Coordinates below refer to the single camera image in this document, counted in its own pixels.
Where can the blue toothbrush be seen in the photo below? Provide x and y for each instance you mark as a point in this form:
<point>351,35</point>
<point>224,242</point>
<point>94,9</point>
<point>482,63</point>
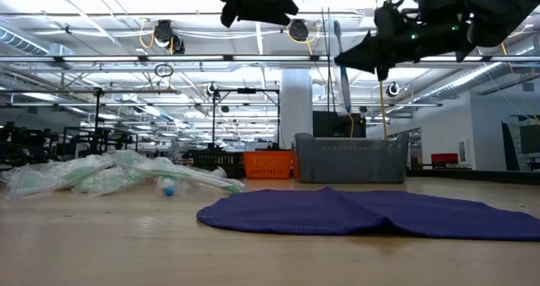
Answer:
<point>345,87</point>
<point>169,190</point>

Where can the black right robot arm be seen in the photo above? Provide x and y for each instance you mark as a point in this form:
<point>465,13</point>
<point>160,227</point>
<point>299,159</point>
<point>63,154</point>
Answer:
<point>502,12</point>

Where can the black cabinet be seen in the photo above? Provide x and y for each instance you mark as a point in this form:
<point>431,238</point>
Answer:
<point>333,125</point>

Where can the white pillar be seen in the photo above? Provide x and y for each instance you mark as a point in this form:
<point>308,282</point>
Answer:
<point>295,109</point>

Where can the long ceiling light bar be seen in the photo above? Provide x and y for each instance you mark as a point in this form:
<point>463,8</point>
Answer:
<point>169,58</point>

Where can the grey plastic basket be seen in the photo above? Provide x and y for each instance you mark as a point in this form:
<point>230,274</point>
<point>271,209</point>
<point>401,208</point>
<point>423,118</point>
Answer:
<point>350,159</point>

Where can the red box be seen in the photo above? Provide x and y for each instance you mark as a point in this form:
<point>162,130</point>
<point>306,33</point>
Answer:
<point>444,158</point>

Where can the orange plastic basket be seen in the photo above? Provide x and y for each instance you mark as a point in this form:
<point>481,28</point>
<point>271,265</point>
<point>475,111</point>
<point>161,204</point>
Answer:
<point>268,165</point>

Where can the black upright panel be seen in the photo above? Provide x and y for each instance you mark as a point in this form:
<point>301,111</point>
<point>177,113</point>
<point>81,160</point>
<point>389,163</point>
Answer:
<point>509,151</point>

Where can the black plastic basket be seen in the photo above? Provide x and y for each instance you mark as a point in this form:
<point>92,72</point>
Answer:
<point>215,161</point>

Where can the dark blue knitted mat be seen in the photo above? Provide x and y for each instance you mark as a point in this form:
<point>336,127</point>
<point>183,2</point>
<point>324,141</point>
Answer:
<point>337,214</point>

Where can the silver ceiling duct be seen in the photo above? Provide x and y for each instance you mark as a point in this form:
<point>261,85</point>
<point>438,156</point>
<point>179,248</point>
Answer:
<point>464,80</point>

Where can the black station frame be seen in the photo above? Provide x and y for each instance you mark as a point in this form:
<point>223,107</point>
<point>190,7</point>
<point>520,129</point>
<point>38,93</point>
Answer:
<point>98,109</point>
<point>246,90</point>

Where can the dark wall monitor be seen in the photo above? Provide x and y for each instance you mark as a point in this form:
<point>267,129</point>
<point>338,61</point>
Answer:
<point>530,138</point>

